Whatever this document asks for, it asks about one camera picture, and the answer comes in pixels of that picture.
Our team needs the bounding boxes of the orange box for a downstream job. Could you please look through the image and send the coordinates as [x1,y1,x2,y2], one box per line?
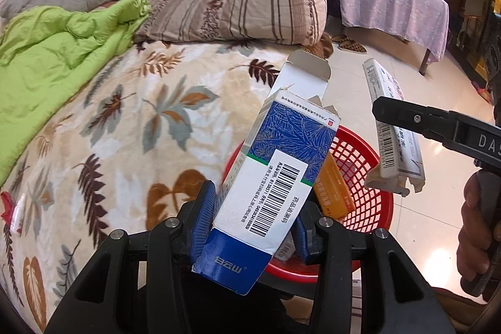
[313,152,357,219]

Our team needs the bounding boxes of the wooden table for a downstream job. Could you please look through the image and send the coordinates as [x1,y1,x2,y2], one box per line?
[420,48,432,76]

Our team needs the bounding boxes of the green quilt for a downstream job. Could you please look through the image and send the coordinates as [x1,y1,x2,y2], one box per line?
[0,0,152,188]

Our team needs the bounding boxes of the small red scrap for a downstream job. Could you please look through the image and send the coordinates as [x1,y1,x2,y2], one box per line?
[0,191,22,233]

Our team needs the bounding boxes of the person's right hand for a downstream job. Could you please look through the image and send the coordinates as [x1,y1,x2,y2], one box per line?
[457,172,494,280]

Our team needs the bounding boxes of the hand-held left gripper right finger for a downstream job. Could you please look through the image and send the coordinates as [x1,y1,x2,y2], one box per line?
[292,201,457,334]

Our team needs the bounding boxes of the red plastic basket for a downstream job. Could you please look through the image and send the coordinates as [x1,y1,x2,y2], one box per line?
[221,125,394,284]

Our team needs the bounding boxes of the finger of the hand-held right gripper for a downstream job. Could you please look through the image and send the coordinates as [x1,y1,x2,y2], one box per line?
[372,96,457,147]

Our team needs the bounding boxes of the blue and white box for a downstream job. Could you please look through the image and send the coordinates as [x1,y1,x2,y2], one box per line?
[191,49,341,296]

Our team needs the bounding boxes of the purple tablecloth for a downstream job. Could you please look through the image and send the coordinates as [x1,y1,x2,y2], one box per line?
[338,0,450,64]

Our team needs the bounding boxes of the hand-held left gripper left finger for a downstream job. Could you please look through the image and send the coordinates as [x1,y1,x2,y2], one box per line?
[43,181,218,334]

